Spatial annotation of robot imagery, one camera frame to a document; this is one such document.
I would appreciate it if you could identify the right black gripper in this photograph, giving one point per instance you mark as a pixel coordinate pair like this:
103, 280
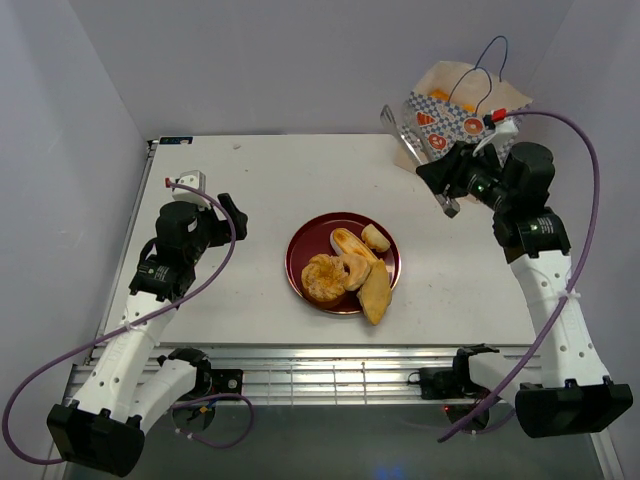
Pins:
452, 166

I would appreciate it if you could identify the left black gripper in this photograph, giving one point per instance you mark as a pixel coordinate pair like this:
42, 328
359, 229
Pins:
222, 227

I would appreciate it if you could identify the metal tongs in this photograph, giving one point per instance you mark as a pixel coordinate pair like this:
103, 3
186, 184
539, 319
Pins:
450, 207

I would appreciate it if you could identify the blue checkered paper bag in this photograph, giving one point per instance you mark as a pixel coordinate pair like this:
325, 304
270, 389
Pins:
434, 126

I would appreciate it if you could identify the sugared ring donut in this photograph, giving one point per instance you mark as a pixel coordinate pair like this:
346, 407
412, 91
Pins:
323, 278

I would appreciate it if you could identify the large orange bread slice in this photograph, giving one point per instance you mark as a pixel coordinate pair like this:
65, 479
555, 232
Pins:
444, 96

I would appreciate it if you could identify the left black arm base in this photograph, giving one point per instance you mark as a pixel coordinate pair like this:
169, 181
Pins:
223, 381

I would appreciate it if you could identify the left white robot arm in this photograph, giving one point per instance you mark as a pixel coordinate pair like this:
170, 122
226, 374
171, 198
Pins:
105, 424

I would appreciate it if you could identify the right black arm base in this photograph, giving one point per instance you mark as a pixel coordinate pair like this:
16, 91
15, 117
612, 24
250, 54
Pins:
436, 383

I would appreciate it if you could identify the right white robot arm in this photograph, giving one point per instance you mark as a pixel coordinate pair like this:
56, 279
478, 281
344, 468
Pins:
574, 393

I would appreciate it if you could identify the small pale bread roll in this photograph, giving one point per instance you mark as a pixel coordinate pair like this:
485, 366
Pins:
374, 239

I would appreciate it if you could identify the flat tan bread slice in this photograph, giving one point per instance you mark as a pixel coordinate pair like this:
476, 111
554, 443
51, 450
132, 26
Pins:
375, 294

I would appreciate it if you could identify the dark red round plate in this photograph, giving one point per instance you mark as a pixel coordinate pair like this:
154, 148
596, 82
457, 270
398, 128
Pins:
314, 238

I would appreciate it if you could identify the blue table label sticker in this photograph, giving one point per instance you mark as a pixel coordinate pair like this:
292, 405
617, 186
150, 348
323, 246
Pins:
176, 140

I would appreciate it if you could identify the small croissant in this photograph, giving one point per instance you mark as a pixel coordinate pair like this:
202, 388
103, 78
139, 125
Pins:
358, 270

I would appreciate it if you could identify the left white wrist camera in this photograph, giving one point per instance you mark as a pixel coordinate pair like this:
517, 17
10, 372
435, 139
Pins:
189, 187

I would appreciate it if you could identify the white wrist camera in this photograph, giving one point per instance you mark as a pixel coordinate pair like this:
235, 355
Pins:
502, 130
189, 187

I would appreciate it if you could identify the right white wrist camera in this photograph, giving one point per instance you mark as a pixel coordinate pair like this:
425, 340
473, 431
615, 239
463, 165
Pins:
502, 130

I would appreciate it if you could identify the aluminium frame rail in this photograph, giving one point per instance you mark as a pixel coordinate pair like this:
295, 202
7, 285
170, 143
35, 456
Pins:
329, 376

